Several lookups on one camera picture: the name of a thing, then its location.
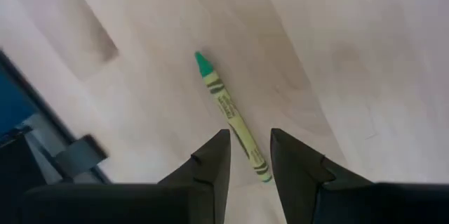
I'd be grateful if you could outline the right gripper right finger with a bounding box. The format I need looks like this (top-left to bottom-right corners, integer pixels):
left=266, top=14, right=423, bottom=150
left=270, top=128, right=449, bottom=224

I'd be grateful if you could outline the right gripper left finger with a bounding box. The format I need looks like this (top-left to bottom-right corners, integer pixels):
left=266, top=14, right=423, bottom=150
left=20, top=129, right=232, bottom=224

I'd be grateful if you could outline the yellow-green crayon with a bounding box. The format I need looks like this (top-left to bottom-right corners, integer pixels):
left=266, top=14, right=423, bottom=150
left=194, top=51, right=274, bottom=183

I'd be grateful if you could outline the black frame clamp tab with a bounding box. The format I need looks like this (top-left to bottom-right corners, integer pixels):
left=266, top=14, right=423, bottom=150
left=55, top=134, right=108, bottom=179

